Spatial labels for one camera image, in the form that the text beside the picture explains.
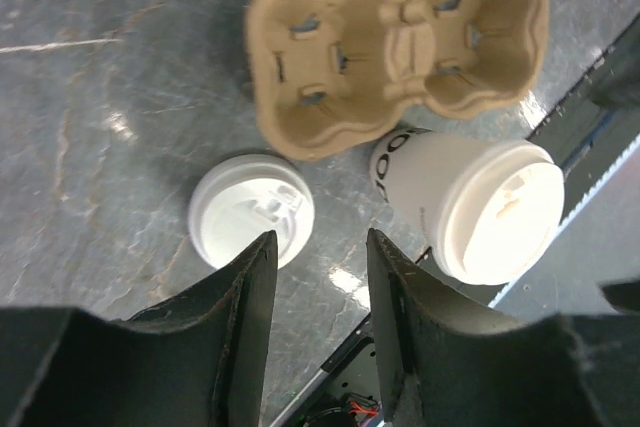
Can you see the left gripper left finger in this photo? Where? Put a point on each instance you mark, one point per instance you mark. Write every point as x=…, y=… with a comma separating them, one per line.
x=195, y=359

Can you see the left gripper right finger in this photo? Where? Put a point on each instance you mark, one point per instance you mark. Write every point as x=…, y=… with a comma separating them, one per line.
x=445, y=360

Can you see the white paper coffee cup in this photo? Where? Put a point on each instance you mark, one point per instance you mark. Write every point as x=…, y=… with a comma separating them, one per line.
x=437, y=182

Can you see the brown cardboard cup carrier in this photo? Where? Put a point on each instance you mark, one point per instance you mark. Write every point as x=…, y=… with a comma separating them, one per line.
x=328, y=75

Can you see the white plastic cup lid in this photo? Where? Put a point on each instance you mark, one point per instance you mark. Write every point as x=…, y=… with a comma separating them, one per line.
x=243, y=197

